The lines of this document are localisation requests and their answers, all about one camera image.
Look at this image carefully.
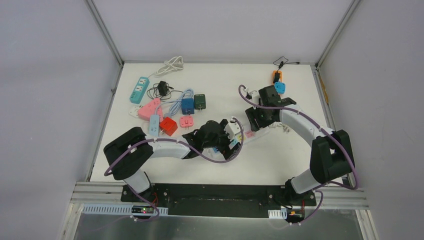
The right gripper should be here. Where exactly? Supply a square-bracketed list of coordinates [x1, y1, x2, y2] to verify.
[245, 102, 276, 132]

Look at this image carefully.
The white long power strip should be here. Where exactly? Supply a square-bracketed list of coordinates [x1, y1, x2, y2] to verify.
[205, 122, 291, 161]

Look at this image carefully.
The pink square plug adapter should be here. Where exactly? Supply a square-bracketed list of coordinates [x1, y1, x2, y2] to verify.
[179, 115, 194, 129]

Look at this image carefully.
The dark green cube adapter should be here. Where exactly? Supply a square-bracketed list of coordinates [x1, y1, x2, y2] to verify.
[193, 94, 206, 110]

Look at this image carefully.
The blue cube adapter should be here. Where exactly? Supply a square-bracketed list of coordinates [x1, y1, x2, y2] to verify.
[181, 98, 195, 115]

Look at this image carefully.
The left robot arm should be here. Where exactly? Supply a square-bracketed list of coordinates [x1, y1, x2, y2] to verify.
[103, 117, 244, 203]

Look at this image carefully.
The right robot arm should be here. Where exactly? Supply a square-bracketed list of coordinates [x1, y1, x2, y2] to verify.
[238, 84, 357, 205]

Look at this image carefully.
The light blue square adapter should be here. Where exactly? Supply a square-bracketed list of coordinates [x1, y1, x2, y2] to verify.
[274, 81, 286, 95]

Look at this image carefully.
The red cube adapter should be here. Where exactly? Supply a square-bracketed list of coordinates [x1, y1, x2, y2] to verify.
[159, 117, 178, 136]

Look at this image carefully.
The black charger on orange strip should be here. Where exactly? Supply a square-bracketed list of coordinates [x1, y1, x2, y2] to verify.
[272, 72, 280, 84]

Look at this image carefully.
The orange power strip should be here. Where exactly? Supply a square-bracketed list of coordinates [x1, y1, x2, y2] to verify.
[272, 70, 283, 84]

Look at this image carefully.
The light blue power strip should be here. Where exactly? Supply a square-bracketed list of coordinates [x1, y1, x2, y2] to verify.
[148, 114, 160, 137]

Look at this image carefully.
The pink triangular power strip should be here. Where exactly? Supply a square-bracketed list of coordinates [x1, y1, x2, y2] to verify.
[137, 97, 164, 122]

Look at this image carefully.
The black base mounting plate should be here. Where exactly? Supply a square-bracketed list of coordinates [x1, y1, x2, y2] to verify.
[141, 183, 317, 218]

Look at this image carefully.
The teal power strip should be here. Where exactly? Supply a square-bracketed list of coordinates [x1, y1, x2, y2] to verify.
[129, 76, 150, 104]

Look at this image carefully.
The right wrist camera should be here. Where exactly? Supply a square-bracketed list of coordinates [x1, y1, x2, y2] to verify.
[246, 90, 260, 105]

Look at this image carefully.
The light blue coiled cable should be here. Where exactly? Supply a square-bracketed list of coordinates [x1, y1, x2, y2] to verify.
[153, 88, 195, 117]

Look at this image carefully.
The black power adapter with cable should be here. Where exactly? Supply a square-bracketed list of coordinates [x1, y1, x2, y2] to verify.
[146, 80, 182, 101]

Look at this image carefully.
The white coiled cable top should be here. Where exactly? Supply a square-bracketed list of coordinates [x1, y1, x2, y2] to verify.
[147, 55, 184, 79]

